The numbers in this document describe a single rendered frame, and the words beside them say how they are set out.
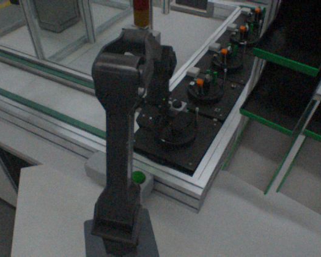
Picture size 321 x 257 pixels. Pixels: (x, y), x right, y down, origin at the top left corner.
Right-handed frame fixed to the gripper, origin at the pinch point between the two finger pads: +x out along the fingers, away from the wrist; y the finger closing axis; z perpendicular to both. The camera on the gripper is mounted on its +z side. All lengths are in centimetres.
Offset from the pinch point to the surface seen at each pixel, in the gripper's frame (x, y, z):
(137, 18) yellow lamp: -19.2, -18.7, -21.3
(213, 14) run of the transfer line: 21, -32, -130
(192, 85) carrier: 9.3, -4.6, -35.0
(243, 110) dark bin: -11.4, 21.0, -4.0
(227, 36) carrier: 12, -9, -87
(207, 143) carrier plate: 12.4, 11.2, -12.5
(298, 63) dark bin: -27.4, 29.3, -2.4
